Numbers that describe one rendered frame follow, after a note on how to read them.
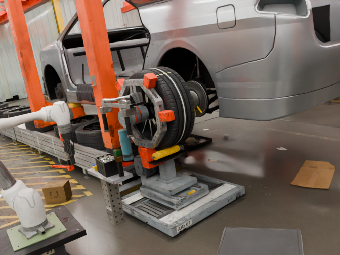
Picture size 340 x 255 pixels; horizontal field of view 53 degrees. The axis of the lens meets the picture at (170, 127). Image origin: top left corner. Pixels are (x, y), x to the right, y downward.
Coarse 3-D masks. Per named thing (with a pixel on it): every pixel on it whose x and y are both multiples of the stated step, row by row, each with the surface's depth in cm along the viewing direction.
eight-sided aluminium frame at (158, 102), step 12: (132, 84) 264; (120, 96) 282; (156, 96) 251; (120, 108) 287; (156, 108) 248; (156, 120) 252; (132, 132) 286; (156, 132) 256; (144, 144) 274; (156, 144) 267
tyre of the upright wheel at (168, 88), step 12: (144, 72) 262; (156, 72) 261; (168, 72) 264; (156, 84) 254; (168, 84) 254; (180, 84) 259; (168, 96) 249; (168, 108) 251; (180, 108) 253; (192, 108) 261; (180, 120) 255; (192, 120) 265; (168, 132) 258; (180, 132) 261; (168, 144) 265
